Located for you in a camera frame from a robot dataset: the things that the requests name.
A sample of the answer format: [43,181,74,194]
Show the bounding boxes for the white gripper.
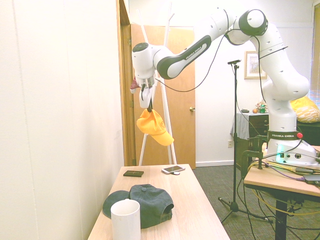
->
[138,85,154,112]

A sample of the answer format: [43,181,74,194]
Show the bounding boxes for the yellow baseball cap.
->
[136,108,175,147]

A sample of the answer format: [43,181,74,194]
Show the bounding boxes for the dark green baseball cap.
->
[102,183,175,230]

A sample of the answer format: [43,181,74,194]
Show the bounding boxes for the wooden door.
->
[130,23,197,170]

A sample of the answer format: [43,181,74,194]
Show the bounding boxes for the white coat rack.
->
[138,1,178,166]

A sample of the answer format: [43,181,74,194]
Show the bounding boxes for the white smartphone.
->
[161,165,187,174]

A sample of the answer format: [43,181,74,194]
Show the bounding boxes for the black wallet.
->
[123,170,145,178]

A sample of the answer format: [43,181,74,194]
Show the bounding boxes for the grey cloth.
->
[229,111,251,140]

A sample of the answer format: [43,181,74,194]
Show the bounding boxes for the black tripod stand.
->
[217,63,273,224]

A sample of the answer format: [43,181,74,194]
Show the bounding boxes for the dark wooden dresser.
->
[248,113,271,141]

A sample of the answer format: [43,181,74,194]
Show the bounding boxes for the black metal clamp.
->
[241,134,268,180]

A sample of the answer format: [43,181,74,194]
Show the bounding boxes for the dried flower decoration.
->
[255,98,268,111]

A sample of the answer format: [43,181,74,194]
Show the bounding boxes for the white ceramic mug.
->
[110,199,141,240]

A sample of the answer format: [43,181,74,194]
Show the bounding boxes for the wooden table with black legs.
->
[243,144,320,240]

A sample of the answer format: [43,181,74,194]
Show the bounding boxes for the yellow bag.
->
[289,96,320,124]

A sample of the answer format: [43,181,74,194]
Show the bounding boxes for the black cabinet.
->
[296,121,320,147]

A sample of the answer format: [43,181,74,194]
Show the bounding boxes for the window blinds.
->
[309,17,320,106]

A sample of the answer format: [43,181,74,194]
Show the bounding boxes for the black box on table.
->
[304,174,320,185]

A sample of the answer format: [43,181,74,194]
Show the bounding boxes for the wooden door frame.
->
[116,0,137,167]

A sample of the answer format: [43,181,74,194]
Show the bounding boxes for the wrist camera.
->
[129,76,140,95]

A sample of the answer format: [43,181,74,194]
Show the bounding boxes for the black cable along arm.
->
[154,28,268,101]

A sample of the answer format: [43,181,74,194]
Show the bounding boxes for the framed wall picture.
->
[244,50,268,80]

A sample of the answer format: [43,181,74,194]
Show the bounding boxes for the yellow cable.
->
[246,159,320,218]

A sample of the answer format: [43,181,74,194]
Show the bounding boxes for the purple cable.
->
[262,162,307,181]

